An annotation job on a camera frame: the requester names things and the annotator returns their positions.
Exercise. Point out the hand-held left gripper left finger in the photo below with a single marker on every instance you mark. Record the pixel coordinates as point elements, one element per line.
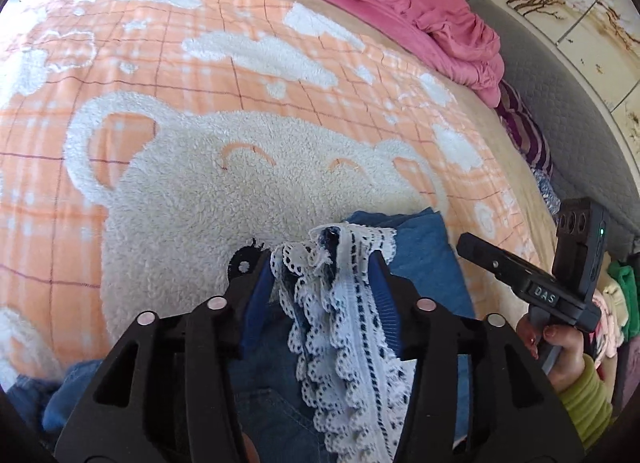
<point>255,303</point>

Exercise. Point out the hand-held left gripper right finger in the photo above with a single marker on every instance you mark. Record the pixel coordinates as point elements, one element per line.
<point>386,303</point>

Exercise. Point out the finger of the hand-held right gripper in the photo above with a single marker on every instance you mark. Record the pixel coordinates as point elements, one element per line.
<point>492,255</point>

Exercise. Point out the blue denim pants lace trim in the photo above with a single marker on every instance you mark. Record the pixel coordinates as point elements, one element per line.
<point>427,248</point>

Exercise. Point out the person's green sleeved forearm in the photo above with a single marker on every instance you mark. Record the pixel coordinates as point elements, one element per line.
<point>585,408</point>

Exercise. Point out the person's right hand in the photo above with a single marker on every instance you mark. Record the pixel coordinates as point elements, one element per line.
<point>567,358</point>

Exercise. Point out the green cloth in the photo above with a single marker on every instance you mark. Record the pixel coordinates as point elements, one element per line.
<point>621,288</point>

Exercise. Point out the pale pink cloth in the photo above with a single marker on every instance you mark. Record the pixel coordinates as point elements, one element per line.
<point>607,323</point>

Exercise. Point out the blue patterned pillow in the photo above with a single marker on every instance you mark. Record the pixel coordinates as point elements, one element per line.
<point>547,193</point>

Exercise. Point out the purple striped pillow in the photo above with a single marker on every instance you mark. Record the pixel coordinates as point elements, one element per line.
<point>525,138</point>

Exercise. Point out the orange bear printed blanket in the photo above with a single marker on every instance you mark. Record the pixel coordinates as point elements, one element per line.
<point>200,193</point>

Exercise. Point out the grey quilted headboard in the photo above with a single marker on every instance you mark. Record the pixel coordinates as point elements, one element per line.
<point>575,133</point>

